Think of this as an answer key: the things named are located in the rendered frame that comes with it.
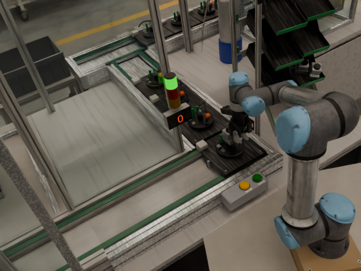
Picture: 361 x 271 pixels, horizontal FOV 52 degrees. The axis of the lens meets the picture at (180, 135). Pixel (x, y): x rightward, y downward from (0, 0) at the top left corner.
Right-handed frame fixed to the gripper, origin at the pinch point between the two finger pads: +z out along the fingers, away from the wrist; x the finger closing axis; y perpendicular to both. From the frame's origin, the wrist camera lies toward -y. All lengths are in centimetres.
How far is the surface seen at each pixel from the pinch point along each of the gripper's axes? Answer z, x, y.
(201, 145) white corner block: 8.2, -10.5, -14.9
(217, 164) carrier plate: 10.3, -10.6, -1.7
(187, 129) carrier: 10.2, -9.0, -31.2
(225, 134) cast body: -0.7, -2.2, -5.9
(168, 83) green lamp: -31.9, -20.8, -16.2
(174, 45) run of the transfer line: 17, 37, -123
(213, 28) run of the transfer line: 16, 71, -123
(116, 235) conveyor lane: 13, -65, 3
